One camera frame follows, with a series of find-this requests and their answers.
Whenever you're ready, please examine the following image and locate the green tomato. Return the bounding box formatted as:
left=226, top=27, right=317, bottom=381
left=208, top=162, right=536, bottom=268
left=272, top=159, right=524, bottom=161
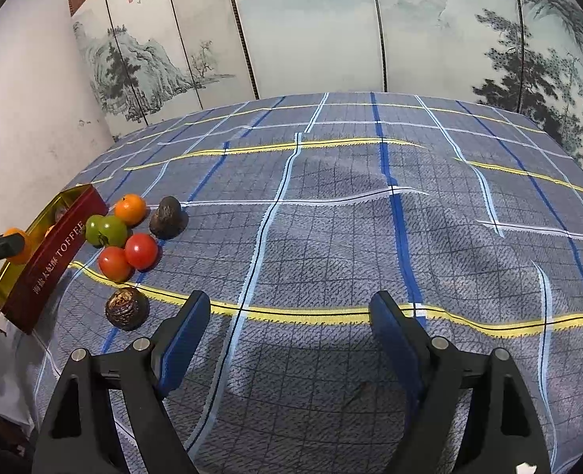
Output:
left=85, top=214, right=107, bottom=248
left=99, top=215, right=129, bottom=248

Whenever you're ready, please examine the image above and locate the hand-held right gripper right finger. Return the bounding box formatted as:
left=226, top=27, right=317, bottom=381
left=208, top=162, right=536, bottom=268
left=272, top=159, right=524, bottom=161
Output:
left=369, top=291, right=551, bottom=474

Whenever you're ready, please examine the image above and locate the dark wrinkled round fruit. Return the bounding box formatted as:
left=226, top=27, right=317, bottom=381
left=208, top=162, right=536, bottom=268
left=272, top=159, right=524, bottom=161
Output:
left=105, top=287, right=150, bottom=330

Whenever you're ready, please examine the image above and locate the blue plaid cloth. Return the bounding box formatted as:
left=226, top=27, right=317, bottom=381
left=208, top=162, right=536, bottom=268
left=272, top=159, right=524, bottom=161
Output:
left=0, top=91, right=583, bottom=474

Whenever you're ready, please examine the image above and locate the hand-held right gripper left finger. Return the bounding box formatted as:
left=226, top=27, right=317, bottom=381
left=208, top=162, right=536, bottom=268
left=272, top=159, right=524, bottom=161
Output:
left=32, top=290, right=212, bottom=474

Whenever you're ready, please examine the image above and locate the orange mandarin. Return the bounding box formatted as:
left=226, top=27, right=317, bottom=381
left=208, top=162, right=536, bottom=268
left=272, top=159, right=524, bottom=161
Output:
left=2, top=227, right=30, bottom=265
left=114, top=194, right=148, bottom=225

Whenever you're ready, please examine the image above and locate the red and gold tin box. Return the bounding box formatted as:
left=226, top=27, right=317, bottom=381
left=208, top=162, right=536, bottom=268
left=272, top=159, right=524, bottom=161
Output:
left=0, top=184, right=109, bottom=335

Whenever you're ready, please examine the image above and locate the red tomato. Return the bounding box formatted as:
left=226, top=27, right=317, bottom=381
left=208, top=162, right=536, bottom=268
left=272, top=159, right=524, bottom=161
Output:
left=98, top=246, right=135, bottom=282
left=124, top=233, right=159, bottom=271

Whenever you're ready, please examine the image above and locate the painted folding screen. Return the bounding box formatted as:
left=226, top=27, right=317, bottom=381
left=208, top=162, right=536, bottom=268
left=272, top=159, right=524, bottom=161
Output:
left=68, top=0, right=583, bottom=183

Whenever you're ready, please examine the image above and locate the dark brown pear-shaped fruit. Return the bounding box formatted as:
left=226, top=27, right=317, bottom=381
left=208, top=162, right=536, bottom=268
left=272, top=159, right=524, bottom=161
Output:
left=148, top=196, right=189, bottom=239

